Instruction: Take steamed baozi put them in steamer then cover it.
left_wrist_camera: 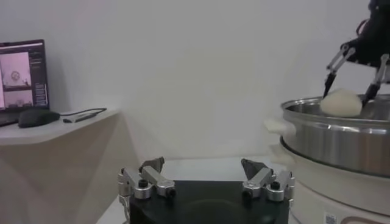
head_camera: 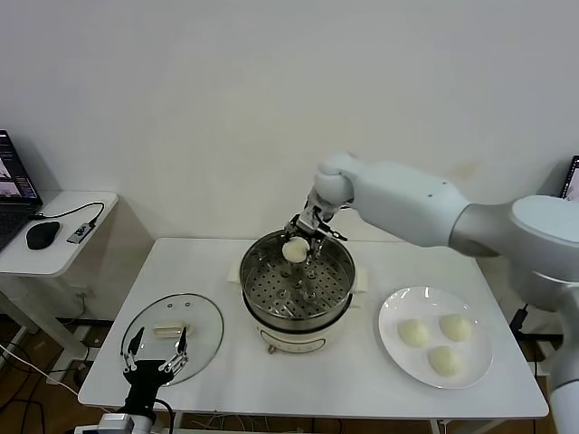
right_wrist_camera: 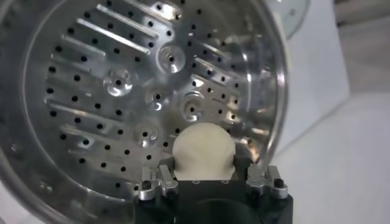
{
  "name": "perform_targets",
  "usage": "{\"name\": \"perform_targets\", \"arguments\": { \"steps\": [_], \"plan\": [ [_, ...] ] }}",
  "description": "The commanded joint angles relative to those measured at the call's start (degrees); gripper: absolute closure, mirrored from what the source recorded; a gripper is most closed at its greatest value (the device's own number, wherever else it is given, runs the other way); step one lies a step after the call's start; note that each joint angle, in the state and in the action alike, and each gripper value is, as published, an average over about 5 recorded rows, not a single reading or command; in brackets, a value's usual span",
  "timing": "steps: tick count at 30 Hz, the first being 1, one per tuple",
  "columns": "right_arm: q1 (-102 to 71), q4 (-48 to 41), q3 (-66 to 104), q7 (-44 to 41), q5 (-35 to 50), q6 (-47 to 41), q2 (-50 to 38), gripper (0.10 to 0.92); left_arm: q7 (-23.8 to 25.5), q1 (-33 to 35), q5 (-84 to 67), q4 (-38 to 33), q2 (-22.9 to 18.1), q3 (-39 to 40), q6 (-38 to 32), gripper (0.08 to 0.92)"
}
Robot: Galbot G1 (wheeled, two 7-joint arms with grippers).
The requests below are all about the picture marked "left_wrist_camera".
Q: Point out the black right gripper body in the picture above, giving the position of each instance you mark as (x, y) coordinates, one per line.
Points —
(376, 39)

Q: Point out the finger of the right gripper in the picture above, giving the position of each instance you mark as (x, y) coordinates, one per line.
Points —
(330, 80)
(372, 89)

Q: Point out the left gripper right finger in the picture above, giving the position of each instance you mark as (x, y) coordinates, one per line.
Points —
(262, 178)

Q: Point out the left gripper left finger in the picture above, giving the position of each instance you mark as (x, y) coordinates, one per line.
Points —
(152, 176)

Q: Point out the white steamed baozi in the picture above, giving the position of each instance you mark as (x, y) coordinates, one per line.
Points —
(341, 103)

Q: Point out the stainless steel steamer basket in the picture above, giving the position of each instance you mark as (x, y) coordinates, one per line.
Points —
(335, 143)

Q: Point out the cream electric cooker pot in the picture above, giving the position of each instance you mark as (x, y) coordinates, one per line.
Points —
(335, 194)

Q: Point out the grey usb hub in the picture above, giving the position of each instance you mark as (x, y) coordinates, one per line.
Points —
(82, 117)

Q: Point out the white side table with mouse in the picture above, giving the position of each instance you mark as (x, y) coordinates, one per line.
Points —
(61, 158)

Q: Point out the black computer mouse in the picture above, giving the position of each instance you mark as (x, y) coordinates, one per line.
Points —
(38, 118)

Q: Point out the black laptop beside mouse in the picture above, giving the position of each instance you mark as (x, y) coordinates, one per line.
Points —
(21, 76)

